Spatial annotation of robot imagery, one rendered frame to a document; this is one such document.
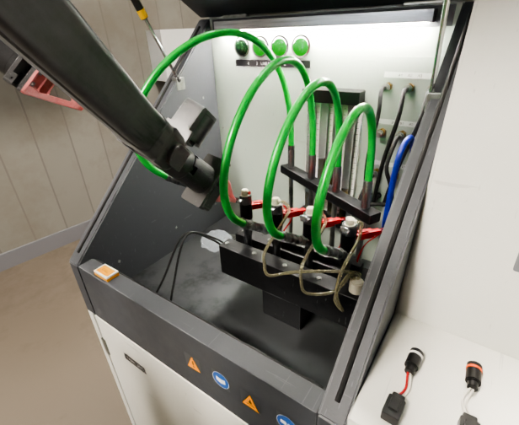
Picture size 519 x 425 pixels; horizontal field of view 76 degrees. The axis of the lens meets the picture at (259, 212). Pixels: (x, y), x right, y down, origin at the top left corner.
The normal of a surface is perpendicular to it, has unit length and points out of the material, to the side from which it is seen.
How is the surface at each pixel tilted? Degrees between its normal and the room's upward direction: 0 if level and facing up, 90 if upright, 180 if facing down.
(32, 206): 90
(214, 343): 0
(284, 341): 0
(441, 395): 0
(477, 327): 76
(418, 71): 90
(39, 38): 116
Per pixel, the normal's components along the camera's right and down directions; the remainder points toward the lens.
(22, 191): 0.72, 0.31
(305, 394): -0.04, -0.88
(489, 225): -0.56, 0.19
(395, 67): -0.57, 0.41
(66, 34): 0.88, 0.46
